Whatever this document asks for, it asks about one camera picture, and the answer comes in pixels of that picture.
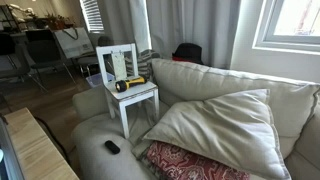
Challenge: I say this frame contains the white shopping bag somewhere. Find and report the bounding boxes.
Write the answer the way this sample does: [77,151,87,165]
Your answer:
[53,27,95,60]

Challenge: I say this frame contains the red patterned cushion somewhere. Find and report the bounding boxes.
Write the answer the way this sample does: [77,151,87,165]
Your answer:
[145,140,251,180]

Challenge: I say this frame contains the black red bag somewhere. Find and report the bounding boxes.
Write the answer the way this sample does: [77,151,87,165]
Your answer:
[171,42,205,66]

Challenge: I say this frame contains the clear plastic storage bin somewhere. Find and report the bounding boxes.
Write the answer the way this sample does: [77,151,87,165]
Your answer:
[85,72,116,89]

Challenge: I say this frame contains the grey white patterned blanket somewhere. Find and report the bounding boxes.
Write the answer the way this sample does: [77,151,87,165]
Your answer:
[124,49,162,83]

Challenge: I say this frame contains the potted plant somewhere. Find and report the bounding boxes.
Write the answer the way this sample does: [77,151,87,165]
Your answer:
[44,12,75,31]

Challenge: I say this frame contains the small white wooden chair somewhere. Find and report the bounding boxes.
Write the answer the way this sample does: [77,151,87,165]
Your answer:
[95,43,160,140]

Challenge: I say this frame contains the black remote control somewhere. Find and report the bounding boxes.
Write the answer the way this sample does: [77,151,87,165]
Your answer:
[104,139,121,155]

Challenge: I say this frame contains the black floor cable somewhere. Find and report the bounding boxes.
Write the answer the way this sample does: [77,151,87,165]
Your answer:
[33,116,71,164]

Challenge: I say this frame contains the white window frame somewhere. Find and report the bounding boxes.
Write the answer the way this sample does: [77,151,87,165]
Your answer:
[252,0,320,53]

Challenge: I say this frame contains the black metal-legged chair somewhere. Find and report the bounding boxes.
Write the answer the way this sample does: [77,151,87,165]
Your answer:
[24,29,77,84]
[0,32,49,94]

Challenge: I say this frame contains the aluminium frame device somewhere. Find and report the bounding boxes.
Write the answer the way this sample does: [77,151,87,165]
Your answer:
[0,114,26,180]

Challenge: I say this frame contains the yellow and black flashlight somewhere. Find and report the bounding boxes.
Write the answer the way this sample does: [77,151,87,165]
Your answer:
[115,76,148,93]

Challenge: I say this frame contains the beige fabric sofa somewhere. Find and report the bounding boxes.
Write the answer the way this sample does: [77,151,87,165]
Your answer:
[71,58,320,180]

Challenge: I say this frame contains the white window blinds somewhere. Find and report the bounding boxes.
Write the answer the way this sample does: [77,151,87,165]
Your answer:
[79,0,105,33]

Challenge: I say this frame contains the large beige cushion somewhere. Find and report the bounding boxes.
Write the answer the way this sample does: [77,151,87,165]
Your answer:
[143,88,292,180]

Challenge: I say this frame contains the patterned paper sheet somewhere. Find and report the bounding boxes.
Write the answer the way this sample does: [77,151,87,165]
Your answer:
[110,50,128,81]

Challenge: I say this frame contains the light wooden table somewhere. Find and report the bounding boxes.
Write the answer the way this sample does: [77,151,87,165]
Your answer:
[3,107,80,180]

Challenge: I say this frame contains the grey white curtains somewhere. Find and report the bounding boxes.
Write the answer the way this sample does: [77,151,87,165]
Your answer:
[97,0,241,70]

